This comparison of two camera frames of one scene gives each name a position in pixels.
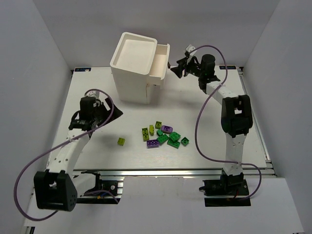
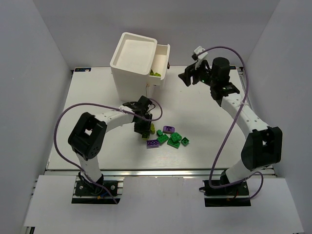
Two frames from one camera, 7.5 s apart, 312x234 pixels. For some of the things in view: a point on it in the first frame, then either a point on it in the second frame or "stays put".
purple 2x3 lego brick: (152, 144) stays put
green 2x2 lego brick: (162, 139) stays put
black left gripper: (104, 111) to (142, 125)
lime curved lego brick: (151, 129) stays put
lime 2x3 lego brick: (145, 134) stays put
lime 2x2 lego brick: (121, 141) to (157, 74)
